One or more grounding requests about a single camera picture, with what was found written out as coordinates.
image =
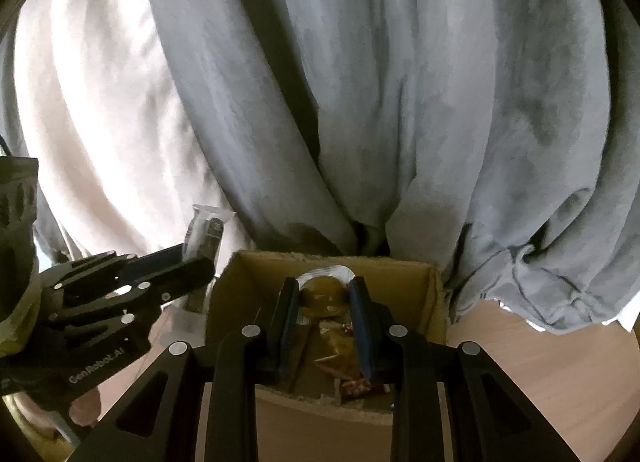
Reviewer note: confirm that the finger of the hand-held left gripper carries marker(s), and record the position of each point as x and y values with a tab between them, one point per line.
155	259
185	278

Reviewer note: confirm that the white curtain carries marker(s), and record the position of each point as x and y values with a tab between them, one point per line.
100	92

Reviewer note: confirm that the tan snack packet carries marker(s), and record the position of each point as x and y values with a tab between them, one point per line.
334	348

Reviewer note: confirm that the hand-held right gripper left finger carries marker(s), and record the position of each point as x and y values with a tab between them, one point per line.
290	332

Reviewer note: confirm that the grey curtain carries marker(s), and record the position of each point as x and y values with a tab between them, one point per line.
400	92

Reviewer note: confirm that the brown round snack clear wrapper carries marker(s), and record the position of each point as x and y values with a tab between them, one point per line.
322	294

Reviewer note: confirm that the red snack packet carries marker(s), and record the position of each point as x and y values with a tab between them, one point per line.
361	388

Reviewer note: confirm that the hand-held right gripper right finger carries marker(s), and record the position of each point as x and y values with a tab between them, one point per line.
361	332

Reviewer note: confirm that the person's left hand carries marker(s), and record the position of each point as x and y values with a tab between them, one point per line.
85	407

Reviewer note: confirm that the brown cardboard box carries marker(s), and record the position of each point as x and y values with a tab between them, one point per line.
400	287

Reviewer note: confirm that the clear packet dark snack bar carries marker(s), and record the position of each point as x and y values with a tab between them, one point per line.
207	234

